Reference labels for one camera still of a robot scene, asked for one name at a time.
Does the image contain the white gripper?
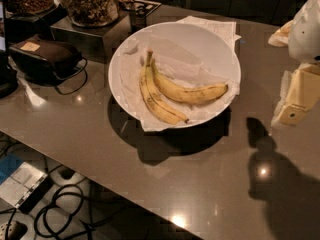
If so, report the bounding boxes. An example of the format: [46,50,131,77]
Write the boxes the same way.
[268,0,320,128]

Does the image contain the yellow banana bunch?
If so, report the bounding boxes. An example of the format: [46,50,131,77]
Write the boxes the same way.
[139,50,228,125]

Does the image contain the white paper under bowl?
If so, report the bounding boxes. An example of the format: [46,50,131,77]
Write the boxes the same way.
[178,16,241,51]

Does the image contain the white bowl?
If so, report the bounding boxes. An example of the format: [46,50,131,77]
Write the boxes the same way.
[107,21,242,131]

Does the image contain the white paper liner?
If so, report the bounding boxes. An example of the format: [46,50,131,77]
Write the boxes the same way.
[118,34,241,133]

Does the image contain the small dark tray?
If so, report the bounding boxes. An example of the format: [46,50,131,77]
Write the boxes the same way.
[134,0,161,19]

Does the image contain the metal stand block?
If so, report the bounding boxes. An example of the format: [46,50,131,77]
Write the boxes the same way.
[51,12,131,63]

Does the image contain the glass jar of granola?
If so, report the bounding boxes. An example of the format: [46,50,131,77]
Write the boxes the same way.
[62,0,119,27]

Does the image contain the dark stand under cereal jar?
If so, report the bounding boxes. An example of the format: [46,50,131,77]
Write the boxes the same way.
[5,6,67,43]

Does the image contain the white box on floor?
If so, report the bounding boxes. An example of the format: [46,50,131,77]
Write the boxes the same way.
[0,162,47,208]

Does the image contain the black headset with cable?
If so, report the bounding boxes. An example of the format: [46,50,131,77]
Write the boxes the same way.
[9,35,88,95]

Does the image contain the black cable on floor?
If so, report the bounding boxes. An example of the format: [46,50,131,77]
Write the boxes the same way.
[0,133,134,240]

